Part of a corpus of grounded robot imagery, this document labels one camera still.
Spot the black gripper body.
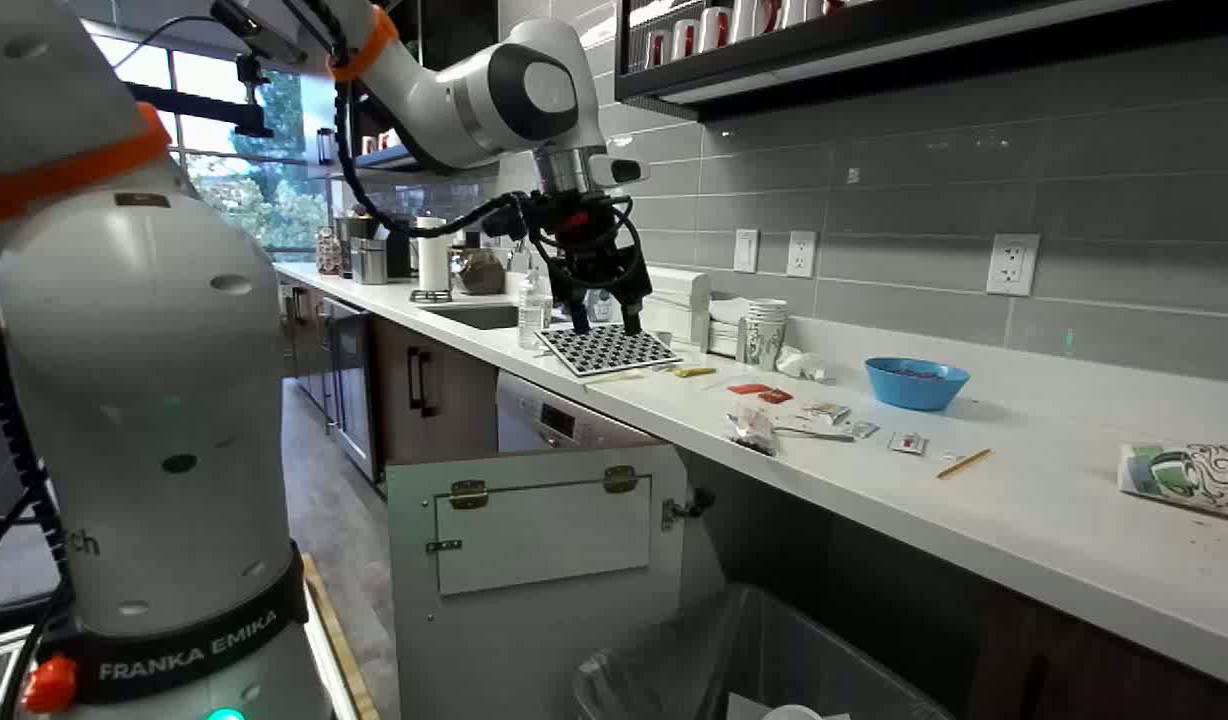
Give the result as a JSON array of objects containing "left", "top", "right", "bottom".
[{"left": 537, "top": 186, "right": 655, "bottom": 299}]

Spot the clear plastic zip bag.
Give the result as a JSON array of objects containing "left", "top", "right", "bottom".
[{"left": 722, "top": 400, "right": 789, "bottom": 448}]

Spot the grey trash bin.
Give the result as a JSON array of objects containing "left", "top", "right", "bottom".
[{"left": 569, "top": 579, "right": 956, "bottom": 720}]

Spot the black white patterned mat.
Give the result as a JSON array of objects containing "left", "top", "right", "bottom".
[{"left": 541, "top": 321, "right": 679, "bottom": 382}]

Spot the steel sink basin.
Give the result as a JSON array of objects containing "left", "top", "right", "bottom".
[{"left": 418, "top": 297, "right": 526, "bottom": 332}]

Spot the dark glass carafe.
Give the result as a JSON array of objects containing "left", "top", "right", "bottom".
[{"left": 449, "top": 229, "right": 507, "bottom": 299}]

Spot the grey dishwasher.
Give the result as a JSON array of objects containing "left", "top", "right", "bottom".
[{"left": 493, "top": 368, "right": 655, "bottom": 457}]

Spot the tall patterned paper cup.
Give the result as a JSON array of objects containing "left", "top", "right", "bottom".
[{"left": 735, "top": 297, "right": 794, "bottom": 371}]

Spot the brown base cabinet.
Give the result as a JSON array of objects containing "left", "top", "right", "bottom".
[{"left": 370, "top": 316, "right": 506, "bottom": 472}]

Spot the white paper towel roll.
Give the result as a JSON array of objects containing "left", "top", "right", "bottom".
[{"left": 412, "top": 211, "right": 457, "bottom": 305}]

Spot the crumpled white tissue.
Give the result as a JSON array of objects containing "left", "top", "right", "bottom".
[{"left": 774, "top": 346, "right": 835, "bottom": 388}]

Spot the black coffee machine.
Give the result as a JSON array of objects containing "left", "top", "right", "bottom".
[{"left": 348, "top": 209, "right": 418, "bottom": 287}]

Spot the black undercounter fridge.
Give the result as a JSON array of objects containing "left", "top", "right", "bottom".
[{"left": 285, "top": 282, "right": 383, "bottom": 485}]

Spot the blue bowl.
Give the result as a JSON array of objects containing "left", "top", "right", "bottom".
[{"left": 859, "top": 351, "right": 971, "bottom": 416}]

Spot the large glass window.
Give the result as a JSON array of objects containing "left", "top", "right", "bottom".
[{"left": 86, "top": 15, "right": 343, "bottom": 264}]

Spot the short wooden stick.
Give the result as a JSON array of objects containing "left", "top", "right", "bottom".
[{"left": 931, "top": 443, "right": 998, "bottom": 485}]

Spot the black horizontal bar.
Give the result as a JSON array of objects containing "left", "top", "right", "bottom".
[{"left": 126, "top": 74, "right": 278, "bottom": 134}]

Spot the patterned packet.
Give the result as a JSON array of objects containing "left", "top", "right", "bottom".
[{"left": 1118, "top": 440, "right": 1228, "bottom": 526}]

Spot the dark brown cabinet front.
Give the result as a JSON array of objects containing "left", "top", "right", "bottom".
[{"left": 966, "top": 592, "right": 1228, "bottom": 720}]

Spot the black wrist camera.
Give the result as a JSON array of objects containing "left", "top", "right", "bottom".
[{"left": 507, "top": 196, "right": 563, "bottom": 240}]

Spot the white wall switch plate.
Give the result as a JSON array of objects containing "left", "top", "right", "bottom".
[{"left": 727, "top": 224, "right": 766, "bottom": 275}]

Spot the white wall outlet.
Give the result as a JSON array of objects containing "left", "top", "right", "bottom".
[
  {"left": 786, "top": 229, "right": 822, "bottom": 278},
  {"left": 986, "top": 232, "right": 1046, "bottom": 299}
]

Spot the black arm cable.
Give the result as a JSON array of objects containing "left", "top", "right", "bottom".
[{"left": 327, "top": 73, "right": 643, "bottom": 271}]

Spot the orange arm strap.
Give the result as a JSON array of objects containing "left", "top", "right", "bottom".
[
  {"left": 327, "top": 5, "right": 403, "bottom": 89},
  {"left": 0, "top": 98, "right": 182, "bottom": 229}
]

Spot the dark wall shelf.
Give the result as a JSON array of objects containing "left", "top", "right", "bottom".
[{"left": 612, "top": 0, "right": 1228, "bottom": 122}]

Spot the black base cable bundle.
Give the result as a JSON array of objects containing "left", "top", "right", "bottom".
[{"left": 0, "top": 250, "right": 78, "bottom": 631}]

